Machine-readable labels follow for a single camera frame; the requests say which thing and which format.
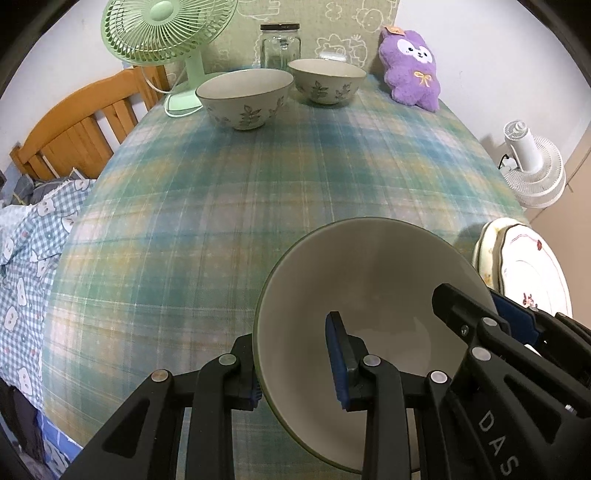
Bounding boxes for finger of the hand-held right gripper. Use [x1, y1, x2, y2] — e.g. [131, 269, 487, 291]
[431, 282, 543, 352]
[553, 312, 591, 343]

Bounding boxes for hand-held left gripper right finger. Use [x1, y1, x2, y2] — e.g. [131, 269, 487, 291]
[324, 311, 467, 480]

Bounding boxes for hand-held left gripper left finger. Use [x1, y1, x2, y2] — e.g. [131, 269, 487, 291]
[59, 333, 265, 480]

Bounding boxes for small red flower plate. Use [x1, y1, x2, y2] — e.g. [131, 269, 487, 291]
[496, 224, 573, 319]

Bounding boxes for scalloped yellow flower plate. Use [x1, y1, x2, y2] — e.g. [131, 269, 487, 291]
[472, 217, 532, 287]

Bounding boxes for floral ceramic bowl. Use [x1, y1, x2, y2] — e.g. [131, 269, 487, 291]
[288, 58, 368, 108]
[252, 217, 497, 475]
[195, 69, 294, 131]

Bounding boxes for beige door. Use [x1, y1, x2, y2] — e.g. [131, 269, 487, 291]
[526, 134, 591, 324]

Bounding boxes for white standing fan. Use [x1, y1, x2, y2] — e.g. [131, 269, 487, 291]
[501, 119, 567, 209]

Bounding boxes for blue printed bedsheet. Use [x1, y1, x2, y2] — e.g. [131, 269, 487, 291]
[36, 410, 85, 468]

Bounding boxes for dark cloth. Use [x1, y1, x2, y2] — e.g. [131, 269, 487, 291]
[7, 383, 44, 462]

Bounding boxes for purple plush bunny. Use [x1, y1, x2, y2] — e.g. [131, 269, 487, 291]
[379, 26, 441, 112]

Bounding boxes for blue checked printed blanket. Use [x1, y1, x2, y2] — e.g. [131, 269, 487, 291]
[0, 178, 98, 393]

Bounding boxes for grey plaid cloth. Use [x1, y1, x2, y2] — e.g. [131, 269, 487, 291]
[11, 168, 88, 206]

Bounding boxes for glass jar with dark lid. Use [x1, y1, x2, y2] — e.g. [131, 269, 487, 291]
[259, 23, 302, 71]

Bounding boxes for wooden bed headboard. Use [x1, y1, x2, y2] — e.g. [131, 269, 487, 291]
[9, 65, 174, 181]

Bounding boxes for green printed board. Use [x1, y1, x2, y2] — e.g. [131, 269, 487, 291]
[164, 0, 402, 81]

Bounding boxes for green desk fan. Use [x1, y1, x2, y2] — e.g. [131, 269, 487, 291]
[100, 0, 238, 118]

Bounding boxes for white fan cable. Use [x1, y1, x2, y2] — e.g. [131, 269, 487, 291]
[137, 65, 177, 96]

